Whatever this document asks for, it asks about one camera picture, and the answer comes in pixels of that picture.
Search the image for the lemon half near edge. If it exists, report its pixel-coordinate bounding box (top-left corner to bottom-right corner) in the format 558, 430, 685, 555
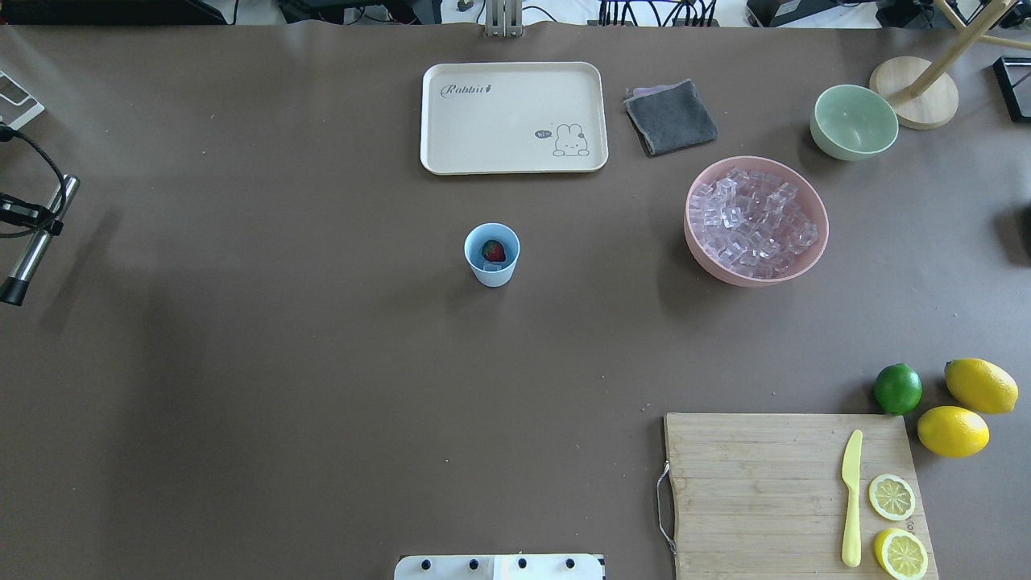
873, 528, 930, 579

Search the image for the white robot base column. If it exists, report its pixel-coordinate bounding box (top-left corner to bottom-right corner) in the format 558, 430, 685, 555
393, 553, 607, 579

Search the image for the light blue plastic cup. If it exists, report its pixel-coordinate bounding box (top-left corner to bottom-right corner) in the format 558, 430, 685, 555
464, 221, 520, 288

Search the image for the grey folded cloth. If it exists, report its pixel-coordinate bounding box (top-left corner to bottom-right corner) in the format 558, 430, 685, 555
623, 78, 719, 155

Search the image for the green lime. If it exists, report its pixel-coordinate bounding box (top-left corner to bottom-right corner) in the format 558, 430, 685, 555
873, 362, 924, 416

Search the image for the steel muddler with black tip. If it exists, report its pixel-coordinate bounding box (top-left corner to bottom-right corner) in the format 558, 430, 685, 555
1, 175, 80, 307

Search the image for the yellow plastic knife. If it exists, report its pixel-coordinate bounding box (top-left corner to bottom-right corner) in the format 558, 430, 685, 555
841, 429, 864, 568

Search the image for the white wire cup rack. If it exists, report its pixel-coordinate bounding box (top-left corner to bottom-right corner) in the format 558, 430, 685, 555
1, 71, 46, 130

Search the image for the wooden cutting board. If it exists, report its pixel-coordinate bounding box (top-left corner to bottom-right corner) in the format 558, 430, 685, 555
663, 412, 920, 579

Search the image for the pink bowl of ice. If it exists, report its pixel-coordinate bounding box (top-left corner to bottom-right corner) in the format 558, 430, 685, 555
684, 155, 829, 287

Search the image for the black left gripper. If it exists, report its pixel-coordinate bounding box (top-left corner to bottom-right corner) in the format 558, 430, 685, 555
1, 193, 64, 236

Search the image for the green ceramic bowl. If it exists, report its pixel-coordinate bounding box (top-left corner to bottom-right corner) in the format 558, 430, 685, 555
809, 86, 899, 161

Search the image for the whole yellow lemon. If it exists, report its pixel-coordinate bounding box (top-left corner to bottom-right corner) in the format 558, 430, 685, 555
917, 405, 991, 458
944, 359, 1019, 414

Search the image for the cream rabbit tray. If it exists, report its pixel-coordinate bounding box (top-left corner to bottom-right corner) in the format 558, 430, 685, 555
420, 61, 609, 176

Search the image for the wooden mug tree stand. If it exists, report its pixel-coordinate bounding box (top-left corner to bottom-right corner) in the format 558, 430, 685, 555
869, 1, 1029, 130

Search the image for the red strawberry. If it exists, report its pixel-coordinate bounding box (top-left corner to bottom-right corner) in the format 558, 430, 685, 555
480, 239, 507, 262

